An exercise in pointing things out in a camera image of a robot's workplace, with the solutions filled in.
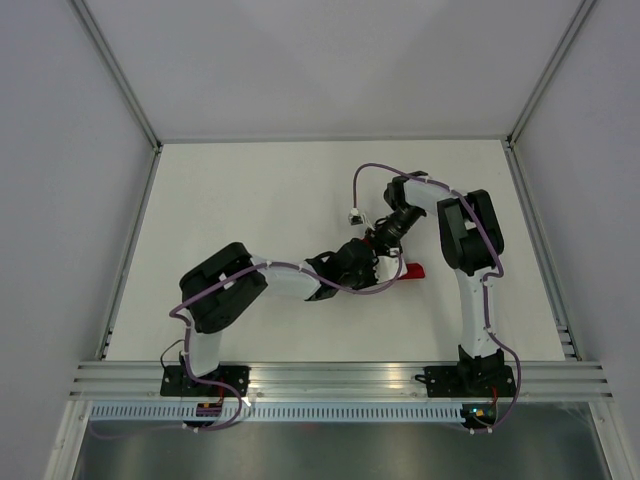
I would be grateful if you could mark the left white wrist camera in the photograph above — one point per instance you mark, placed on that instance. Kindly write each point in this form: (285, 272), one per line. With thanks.
(390, 267)

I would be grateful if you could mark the slotted white cable duct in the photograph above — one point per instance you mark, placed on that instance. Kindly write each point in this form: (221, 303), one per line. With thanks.
(284, 412)

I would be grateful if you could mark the red cloth napkin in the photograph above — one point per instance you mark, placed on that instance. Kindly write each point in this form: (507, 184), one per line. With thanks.
(415, 270)

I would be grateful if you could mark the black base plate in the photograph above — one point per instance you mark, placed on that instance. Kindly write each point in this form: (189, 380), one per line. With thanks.
(452, 382)
(222, 382)

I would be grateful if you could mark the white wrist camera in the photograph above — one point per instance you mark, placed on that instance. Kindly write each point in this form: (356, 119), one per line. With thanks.
(390, 267)
(357, 217)

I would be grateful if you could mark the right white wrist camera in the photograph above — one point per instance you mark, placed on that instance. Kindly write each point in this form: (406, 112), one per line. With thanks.
(357, 217)

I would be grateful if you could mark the left aluminium frame post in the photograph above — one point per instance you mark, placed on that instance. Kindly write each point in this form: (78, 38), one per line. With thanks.
(96, 36)

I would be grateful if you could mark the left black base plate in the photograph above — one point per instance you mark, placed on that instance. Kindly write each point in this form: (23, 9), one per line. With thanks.
(222, 382)

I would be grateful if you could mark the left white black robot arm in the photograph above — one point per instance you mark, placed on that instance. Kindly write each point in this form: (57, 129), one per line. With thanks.
(220, 289)

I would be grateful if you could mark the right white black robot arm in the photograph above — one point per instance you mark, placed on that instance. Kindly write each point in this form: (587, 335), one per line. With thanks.
(471, 242)

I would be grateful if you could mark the aluminium front rail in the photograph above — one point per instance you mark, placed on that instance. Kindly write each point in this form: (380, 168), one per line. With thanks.
(581, 381)

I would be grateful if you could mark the right aluminium frame post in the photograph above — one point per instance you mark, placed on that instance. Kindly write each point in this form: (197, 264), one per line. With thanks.
(551, 68)

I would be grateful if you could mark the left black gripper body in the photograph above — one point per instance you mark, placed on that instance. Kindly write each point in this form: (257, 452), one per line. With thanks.
(366, 277)

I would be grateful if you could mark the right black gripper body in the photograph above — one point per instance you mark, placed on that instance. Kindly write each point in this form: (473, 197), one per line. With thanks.
(396, 225)

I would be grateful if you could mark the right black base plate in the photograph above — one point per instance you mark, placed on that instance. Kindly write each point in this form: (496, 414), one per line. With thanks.
(452, 382)

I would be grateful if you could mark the aluminium frame post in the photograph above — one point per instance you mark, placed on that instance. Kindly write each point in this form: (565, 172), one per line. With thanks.
(96, 36)
(551, 68)

